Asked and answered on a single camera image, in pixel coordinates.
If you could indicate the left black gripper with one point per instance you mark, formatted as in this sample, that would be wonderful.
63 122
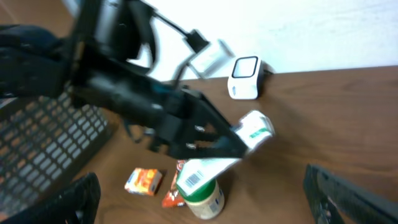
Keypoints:
183 120

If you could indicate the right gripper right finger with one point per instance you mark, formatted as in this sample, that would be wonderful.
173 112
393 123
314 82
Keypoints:
329 195

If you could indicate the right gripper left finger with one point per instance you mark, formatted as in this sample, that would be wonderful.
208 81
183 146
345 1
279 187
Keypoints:
78 202

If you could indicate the white green carton box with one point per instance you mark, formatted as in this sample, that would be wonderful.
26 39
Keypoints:
253 129

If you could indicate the small orange snack box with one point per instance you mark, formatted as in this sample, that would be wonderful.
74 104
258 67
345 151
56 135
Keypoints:
143 181

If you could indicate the green lid jar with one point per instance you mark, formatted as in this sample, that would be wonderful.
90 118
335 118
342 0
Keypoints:
207 202

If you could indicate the red Top chocolate bar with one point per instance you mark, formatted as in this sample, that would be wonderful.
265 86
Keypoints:
172 197

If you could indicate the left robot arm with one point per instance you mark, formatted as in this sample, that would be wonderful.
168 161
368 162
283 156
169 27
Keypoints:
93 62

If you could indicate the white barcode scanner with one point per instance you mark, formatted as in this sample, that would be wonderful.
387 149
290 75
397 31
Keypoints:
245 80

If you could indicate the grey plastic basket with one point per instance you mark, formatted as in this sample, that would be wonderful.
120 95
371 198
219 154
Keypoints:
44 143

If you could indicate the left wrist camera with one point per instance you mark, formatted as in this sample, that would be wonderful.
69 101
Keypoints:
209 60

